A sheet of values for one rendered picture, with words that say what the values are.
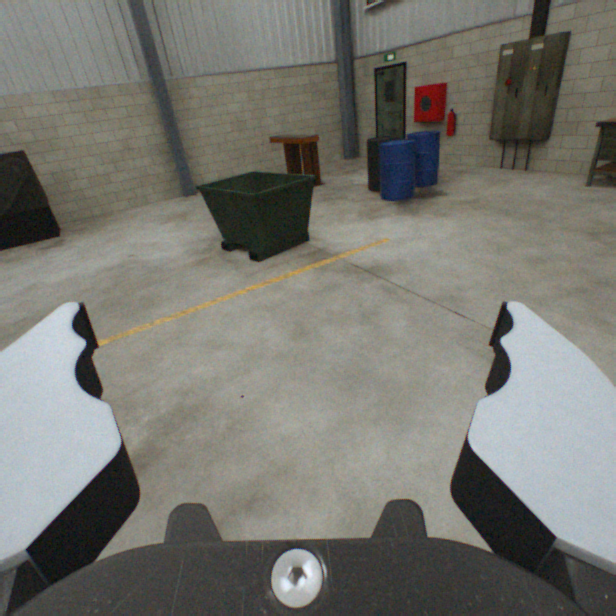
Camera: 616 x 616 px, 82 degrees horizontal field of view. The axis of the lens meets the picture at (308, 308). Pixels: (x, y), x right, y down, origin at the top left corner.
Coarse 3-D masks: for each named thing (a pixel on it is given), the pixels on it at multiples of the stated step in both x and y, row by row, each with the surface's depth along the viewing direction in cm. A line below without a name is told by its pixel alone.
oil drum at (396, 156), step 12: (384, 144) 580; (396, 144) 556; (408, 144) 557; (384, 156) 575; (396, 156) 564; (408, 156) 566; (384, 168) 585; (396, 168) 573; (408, 168) 575; (384, 180) 595; (396, 180) 583; (408, 180) 584; (384, 192) 605; (396, 192) 592; (408, 192) 594
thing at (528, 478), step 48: (528, 336) 9; (528, 384) 8; (576, 384) 8; (480, 432) 6; (528, 432) 6; (576, 432) 6; (480, 480) 6; (528, 480) 6; (576, 480) 6; (480, 528) 6; (528, 528) 5; (576, 528) 5
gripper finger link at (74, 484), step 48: (48, 336) 9; (0, 384) 7; (48, 384) 7; (96, 384) 9; (0, 432) 6; (48, 432) 6; (96, 432) 6; (0, 480) 6; (48, 480) 6; (96, 480) 6; (0, 528) 5; (48, 528) 5; (96, 528) 6; (48, 576) 5
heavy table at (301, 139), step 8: (272, 136) 850; (280, 136) 819; (288, 136) 791; (296, 136) 765; (304, 136) 740; (312, 136) 733; (288, 144) 800; (296, 144) 809; (304, 144) 736; (312, 144) 745; (288, 152) 807; (296, 152) 816; (304, 152) 743; (312, 152) 753; (288, 160) 814; (296, 160) 824; (304, 160) 753; (312, 160) 764; (288, 168) 826; (296, 168) 834; (304, 168) 765; (312, 168) 775; (320, 176) 783; (320, 184) 784
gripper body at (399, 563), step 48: (192, 528) 5; (384, 528) 5; (96, 576) 4; (144, 576) 4; (192, 576) 4; (240, 576) 4; (288, 576) 4; (336, 576) 4; (384, 576) 4; (432, 576) 4; (480, 576) 4; (528, 576) 4
